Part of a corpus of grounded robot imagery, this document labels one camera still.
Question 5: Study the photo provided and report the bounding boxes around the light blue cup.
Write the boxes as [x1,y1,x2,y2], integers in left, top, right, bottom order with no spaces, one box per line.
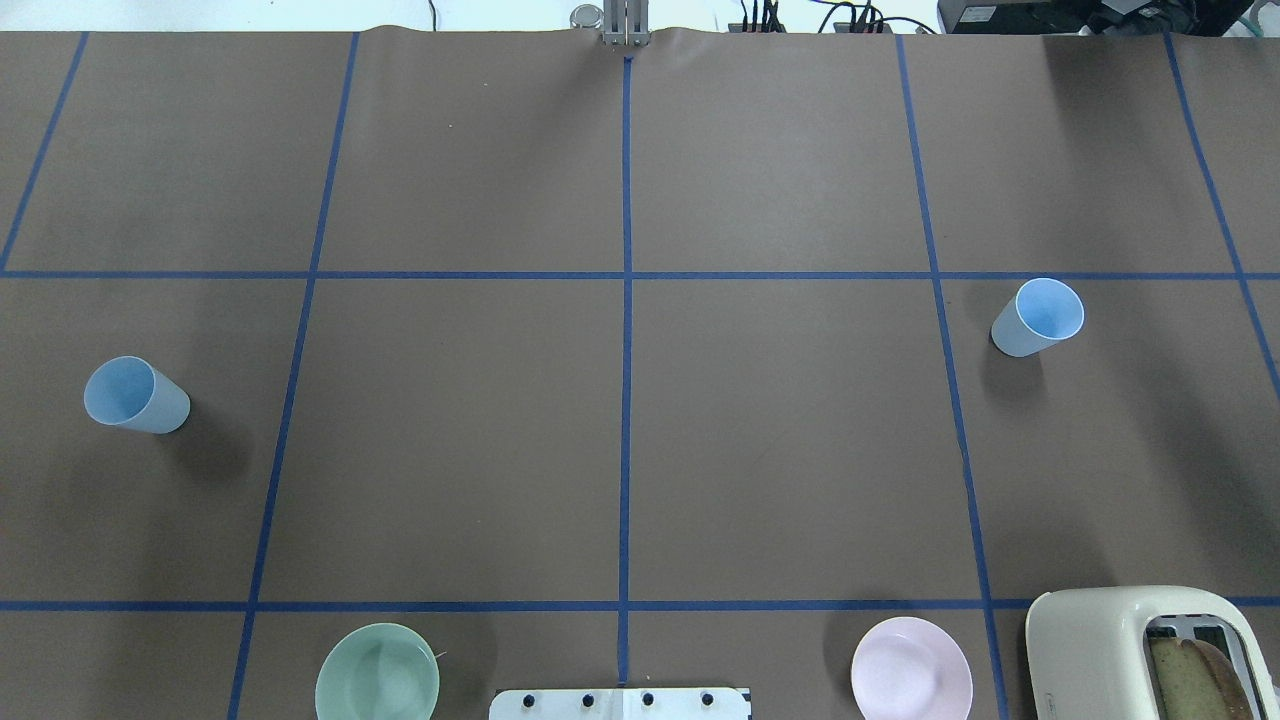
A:
[989,278,1085,357]
[82,356,191,436]

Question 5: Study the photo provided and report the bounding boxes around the brown table mat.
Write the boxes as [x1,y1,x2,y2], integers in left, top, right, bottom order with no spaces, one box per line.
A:
[1,27,1277,719]

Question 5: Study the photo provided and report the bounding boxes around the green bowl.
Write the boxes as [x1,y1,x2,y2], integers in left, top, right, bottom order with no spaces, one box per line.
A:
[314,623,442,719]

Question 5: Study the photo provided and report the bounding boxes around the pink bowl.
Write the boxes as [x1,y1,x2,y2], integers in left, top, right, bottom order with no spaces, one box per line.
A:
[849,616,974,719]

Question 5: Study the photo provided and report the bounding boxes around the cream toaster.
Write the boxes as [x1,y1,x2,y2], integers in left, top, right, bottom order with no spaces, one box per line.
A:
[1025,585,1277,719]

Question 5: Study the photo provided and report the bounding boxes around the black device at back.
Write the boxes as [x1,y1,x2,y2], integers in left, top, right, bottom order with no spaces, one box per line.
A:
[937,1,1258,37]

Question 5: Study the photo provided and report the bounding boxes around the bread slice in toaster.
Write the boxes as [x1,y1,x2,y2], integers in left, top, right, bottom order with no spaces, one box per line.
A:
[1148,637,1254,719]

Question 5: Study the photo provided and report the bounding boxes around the grey metal clamp bracket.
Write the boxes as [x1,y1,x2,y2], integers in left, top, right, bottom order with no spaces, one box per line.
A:
[570,0,652,47]

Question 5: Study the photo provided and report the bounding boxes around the black cables at back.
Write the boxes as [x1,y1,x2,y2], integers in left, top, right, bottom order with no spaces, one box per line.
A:
[727,0,938,36]

